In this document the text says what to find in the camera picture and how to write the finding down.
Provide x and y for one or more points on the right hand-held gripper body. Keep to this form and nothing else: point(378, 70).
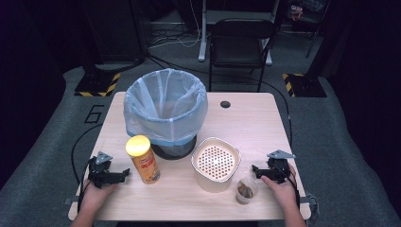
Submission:
point(278, 167)

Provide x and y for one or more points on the white strainer container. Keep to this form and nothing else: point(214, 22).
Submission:
point(216, 164)

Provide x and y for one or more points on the black striped stand base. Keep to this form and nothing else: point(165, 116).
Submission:
point(305, 85)
point(97, 84)

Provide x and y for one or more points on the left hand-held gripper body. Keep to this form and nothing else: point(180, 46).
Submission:
point(101, 176)

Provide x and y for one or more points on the grey table clamp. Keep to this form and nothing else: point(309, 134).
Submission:
point(311, 203)

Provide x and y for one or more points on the black folding chair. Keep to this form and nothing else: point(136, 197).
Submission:
point(239, 41)

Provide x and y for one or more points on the clear plastic cup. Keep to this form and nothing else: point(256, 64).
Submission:
point(247, 190)

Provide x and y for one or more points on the person's right hand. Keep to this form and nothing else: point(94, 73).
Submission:
point(282, 190)

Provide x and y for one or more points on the orange can with yellow lid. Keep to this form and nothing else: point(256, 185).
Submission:
point(143, 160)

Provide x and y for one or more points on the person's left hand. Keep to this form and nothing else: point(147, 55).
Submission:
point(94, 197)

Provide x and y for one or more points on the pale blue trash bag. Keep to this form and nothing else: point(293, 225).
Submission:
point(165, 104)

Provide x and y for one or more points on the black mesh trash bin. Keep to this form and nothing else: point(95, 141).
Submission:
point(175, 150)

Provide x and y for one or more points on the black table grommet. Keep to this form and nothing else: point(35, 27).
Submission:
point(225, 104)

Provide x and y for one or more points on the black cabinet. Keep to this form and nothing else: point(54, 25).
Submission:
point(116, 28)

